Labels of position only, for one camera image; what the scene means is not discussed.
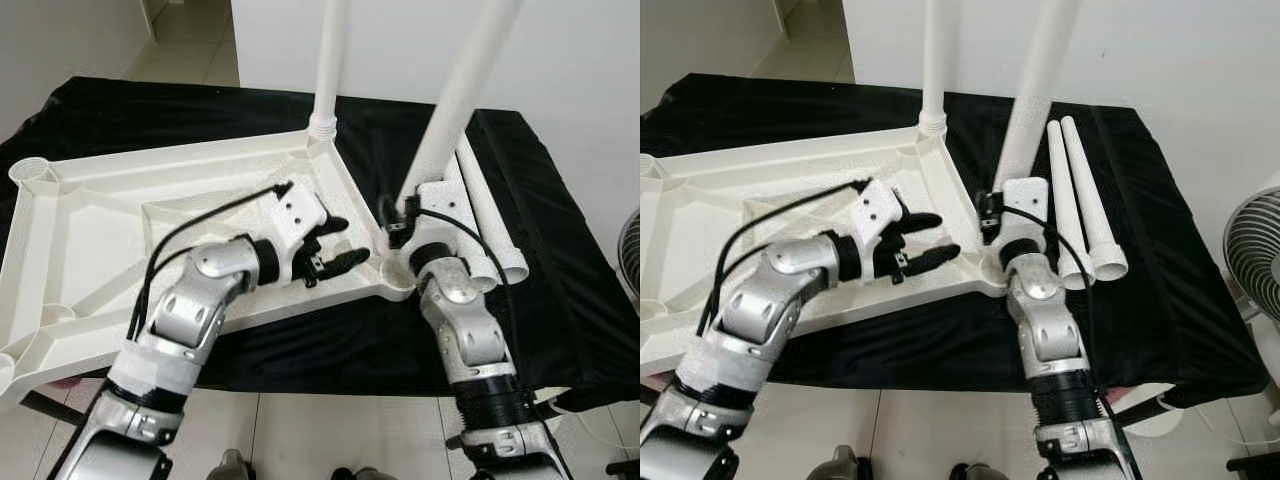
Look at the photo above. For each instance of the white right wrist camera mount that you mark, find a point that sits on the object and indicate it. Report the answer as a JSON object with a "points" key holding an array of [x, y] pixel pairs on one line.
{"points": [[445, 210], [1025, 205]]}

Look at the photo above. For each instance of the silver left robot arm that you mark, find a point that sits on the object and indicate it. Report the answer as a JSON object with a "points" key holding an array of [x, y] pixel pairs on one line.
{"points": [[190, 310], [770, 300]]}

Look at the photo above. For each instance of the robot right leg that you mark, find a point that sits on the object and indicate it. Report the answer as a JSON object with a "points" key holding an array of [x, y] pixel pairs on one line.
{"points": [[355, 474], [975, 473]]}

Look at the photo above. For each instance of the black table frame leg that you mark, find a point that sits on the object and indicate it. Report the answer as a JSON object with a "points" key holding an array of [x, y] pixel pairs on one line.
{"points": [[50, 405], [1135, 407]]}

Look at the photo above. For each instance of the black tablecloth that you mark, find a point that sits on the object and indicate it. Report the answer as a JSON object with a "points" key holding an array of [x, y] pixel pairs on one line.
{"points": [[1170, 300], [560, 300]]}

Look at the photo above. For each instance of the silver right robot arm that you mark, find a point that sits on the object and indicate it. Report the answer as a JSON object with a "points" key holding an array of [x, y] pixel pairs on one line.
{"points": [[460, 320], [1045, 320]]}

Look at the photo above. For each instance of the white plastic table top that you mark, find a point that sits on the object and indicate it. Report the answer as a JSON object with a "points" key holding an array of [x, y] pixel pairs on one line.
{"points": [[90, 230], [700, 230]]}

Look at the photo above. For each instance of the white floor fan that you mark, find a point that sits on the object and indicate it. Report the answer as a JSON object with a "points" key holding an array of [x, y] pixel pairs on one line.
{"points": [[1258, 245], [630, 255]]}

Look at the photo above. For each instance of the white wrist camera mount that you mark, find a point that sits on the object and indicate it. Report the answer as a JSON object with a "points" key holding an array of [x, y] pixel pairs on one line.
{"points": [[445, 210], [298, 210], [1025, 205], [878, 205]]}

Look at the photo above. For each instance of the robot left leg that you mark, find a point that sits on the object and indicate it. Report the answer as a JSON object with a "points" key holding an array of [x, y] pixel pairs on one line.
{"points": [[230, 466], [838, 464]]}

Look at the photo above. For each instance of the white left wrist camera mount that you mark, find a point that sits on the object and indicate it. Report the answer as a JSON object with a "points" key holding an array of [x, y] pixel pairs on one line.
{"points": [[878, 205], [298, 210]]}

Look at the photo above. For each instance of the robot leg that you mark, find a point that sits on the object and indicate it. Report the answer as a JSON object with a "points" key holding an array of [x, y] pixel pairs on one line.
{"points": [[230, 466], [975, 473], [355, 474], [838, 464]]}

